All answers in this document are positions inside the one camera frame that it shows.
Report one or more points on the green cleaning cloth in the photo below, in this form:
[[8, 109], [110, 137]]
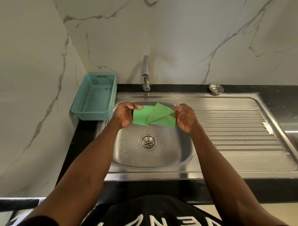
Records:
[[153, 116]]

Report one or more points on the person's right thumb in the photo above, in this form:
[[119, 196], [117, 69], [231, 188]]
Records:
[[179, 108]]

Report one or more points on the black shirt with white print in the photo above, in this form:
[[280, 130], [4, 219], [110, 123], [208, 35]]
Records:
[[149, 211]]

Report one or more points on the round sink drain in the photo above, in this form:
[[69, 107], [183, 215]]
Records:
[[148, 142]]

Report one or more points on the teal plastic basket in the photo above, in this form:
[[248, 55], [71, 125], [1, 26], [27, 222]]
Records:
[[95, 100]]

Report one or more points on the stainless steel sink with drainboard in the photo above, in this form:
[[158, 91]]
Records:
[[232, 130]]

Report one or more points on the black furniture frame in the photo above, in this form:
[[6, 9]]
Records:
[[16, 203]]

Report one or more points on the person's right forearm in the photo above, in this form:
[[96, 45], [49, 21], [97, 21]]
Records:
[[223, 177]]

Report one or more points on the chrome sink faucet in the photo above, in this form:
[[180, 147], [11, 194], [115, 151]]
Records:
[[146, 69]]

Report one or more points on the person's left thumb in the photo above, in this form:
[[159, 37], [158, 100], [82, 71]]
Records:
[[135, 107]]

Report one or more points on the person's right hand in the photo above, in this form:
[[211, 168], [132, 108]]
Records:
[[187, 118]]

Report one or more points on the metal sink strainer plug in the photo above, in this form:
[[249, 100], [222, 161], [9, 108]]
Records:
[[216, 88]]

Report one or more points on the person's left hand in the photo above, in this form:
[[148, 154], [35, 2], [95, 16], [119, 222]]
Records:
[[122, 115]]

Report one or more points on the person's left forearm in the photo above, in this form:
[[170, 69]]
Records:
[[88, 167]]

